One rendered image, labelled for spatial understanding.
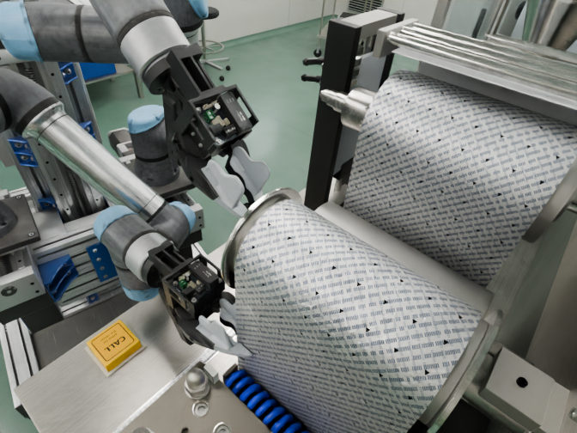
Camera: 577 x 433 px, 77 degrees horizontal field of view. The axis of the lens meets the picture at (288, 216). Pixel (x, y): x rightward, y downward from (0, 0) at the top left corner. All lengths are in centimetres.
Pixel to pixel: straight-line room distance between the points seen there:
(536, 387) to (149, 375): 61
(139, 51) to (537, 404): 52
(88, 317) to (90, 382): 98
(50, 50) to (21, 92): 19
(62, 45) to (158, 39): 19
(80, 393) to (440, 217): 67
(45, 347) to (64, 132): 110
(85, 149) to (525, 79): 71
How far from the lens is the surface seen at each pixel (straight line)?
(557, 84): 50
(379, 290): 36
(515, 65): 54
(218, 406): 60
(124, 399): 77
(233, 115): 44
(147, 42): 48
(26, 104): 81
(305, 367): 46
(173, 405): 61
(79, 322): 177
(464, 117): 50
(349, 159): 79
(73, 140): 81
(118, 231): 67
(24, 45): 65
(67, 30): 62
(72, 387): 81
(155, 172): 127
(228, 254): 42
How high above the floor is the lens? 159
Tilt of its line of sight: 42 degrees down
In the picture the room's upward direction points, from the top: 6 degrees clockwise
